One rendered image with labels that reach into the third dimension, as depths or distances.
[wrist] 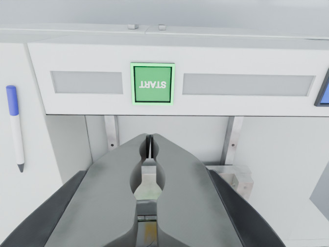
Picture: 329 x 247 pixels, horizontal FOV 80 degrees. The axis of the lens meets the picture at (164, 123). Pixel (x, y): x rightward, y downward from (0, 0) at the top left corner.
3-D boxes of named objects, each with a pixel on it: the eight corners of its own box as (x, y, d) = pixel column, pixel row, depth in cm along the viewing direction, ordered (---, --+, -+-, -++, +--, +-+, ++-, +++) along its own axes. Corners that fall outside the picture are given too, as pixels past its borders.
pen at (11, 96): (23, 174, 30) (12, 88, 24) (16, 173, 30) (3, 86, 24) (27, 170, 31) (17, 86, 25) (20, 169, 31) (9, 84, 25)
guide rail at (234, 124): (211, 236, 65) (213, 246, 62) (204, 237, 65) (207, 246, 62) (243, 90, 42) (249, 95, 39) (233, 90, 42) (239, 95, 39)
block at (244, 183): (241, 198, 49) (246, 208, 46) (227, 198, 48) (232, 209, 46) (248, 173, 45) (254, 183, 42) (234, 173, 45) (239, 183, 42)
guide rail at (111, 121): (128, 238, 64) (127, 248, 61) (122, 238, 64) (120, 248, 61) (114, 88, 41) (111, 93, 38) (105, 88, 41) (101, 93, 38)
